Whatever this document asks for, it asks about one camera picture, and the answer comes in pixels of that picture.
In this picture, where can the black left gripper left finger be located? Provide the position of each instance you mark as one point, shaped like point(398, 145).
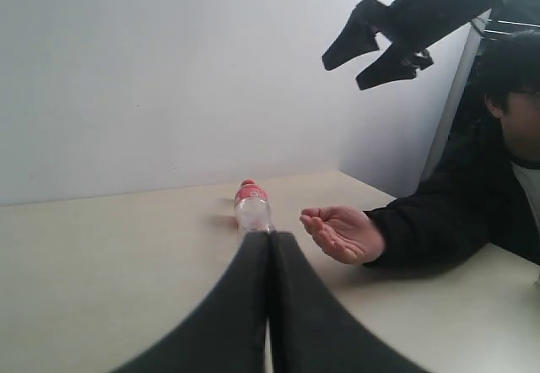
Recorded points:
point(226, 332)

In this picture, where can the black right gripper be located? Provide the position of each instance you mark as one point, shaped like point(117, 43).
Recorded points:
point(410, 25)

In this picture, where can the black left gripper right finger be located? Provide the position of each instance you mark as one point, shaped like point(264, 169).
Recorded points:
point(310, 331)

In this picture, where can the clear bottle red label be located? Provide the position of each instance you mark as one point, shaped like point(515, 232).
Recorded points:
point(252, 209)

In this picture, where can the black jacket sleeve forearm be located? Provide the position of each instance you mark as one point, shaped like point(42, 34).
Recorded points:
point(430, 229)

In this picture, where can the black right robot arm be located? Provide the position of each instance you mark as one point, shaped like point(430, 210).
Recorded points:
point(411, 26)

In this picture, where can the person with glasses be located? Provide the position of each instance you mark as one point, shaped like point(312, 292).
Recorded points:
point(494, 169)

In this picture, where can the person's open bare hand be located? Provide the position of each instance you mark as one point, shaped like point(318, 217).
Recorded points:
point(344, 234)

